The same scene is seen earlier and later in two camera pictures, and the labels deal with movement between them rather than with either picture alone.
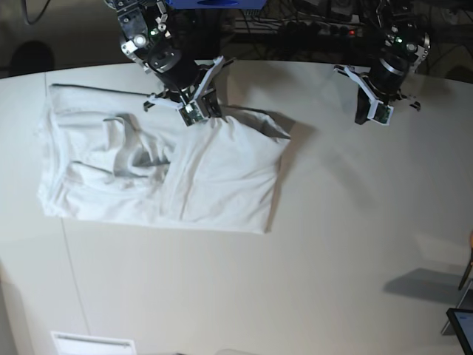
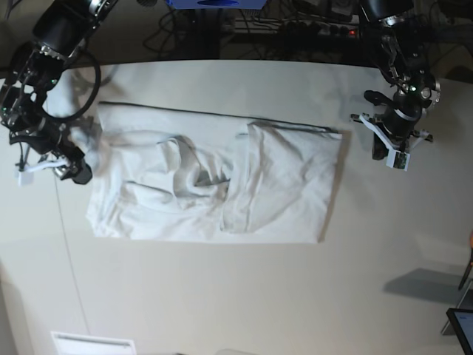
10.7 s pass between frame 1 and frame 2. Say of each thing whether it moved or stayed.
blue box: stayed
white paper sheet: stayed
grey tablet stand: stayed
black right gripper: moved
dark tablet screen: stayed
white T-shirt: moved
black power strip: stayed
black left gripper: moved
